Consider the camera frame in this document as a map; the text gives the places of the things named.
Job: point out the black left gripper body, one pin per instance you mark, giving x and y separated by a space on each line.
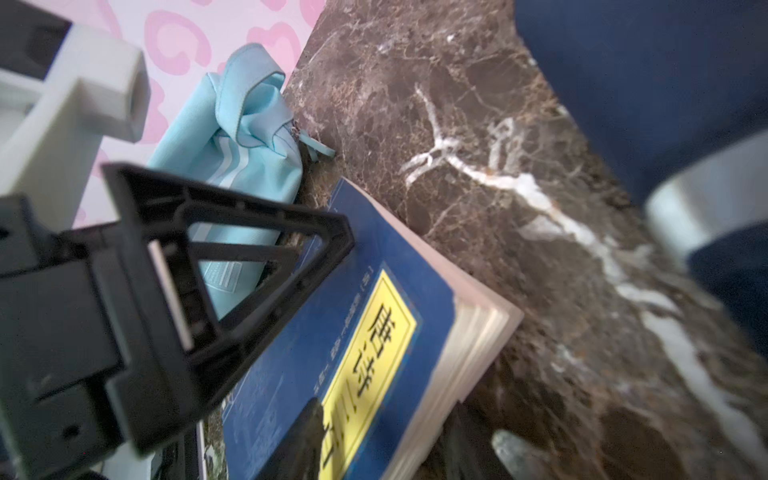
93 339

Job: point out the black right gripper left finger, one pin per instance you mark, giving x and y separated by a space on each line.
297 457

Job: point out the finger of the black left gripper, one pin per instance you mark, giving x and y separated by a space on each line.
195 282

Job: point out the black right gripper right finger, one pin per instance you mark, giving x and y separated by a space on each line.
467 449

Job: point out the blue book yellow label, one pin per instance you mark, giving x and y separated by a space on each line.
390 341

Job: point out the navy blue student backpack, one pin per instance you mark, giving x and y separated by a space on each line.
673 96

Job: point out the light blue pencil pouch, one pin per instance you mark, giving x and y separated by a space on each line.
235 132

